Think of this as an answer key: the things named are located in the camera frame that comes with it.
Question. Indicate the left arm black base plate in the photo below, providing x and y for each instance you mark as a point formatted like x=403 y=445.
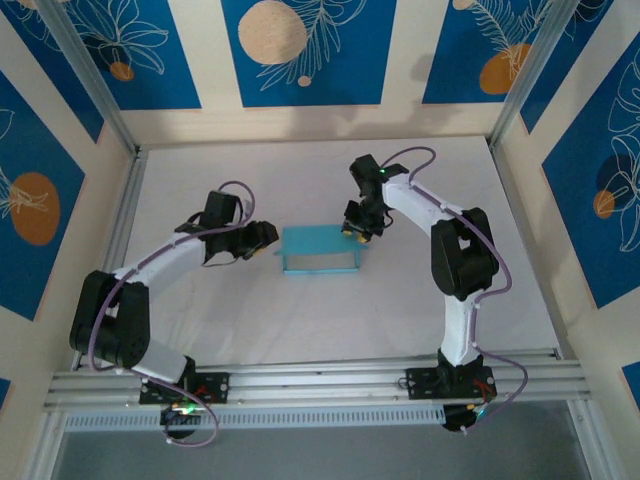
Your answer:
x=220 y=387

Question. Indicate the aluminium frame post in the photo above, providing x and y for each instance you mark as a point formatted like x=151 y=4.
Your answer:
x=525 y=65
x=90 y=75

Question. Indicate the white table mat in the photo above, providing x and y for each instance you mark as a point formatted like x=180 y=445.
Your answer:
x=190 y=165

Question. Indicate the blue poster orange circle flower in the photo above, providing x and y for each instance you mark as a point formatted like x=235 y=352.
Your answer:
x=30 y=150

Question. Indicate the black controller box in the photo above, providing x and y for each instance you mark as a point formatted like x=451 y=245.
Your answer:
x=457 y=420
x=170 y=419

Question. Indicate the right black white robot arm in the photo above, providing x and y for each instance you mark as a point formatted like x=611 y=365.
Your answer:
x=415 y=205

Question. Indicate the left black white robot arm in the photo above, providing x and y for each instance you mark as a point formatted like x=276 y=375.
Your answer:
x=165 y=260

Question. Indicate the white and blue paper box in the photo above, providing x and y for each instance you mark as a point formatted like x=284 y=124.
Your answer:
x=315 y=239

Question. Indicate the blue poster orange dot flower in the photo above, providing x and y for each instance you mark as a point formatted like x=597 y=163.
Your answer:
x=575 y=225
x=170 y=75

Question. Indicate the aluminium mounting rail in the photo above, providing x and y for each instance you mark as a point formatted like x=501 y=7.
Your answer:
x=320 y=380

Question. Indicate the blue poster white line flower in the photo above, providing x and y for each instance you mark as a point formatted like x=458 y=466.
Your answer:
x=55 y=60
x=561 y=65

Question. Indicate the blue poster peach circle fern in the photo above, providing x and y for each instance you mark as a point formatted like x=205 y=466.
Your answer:
x=350 y=75

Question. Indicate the blue poster orange circle fern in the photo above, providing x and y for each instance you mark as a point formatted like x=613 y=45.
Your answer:
x=450 y=60

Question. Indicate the aluminium side rail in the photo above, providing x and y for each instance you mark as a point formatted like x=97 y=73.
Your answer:
x=127 y=210

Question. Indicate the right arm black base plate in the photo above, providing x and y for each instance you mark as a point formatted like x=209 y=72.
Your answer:
x=420 y=382

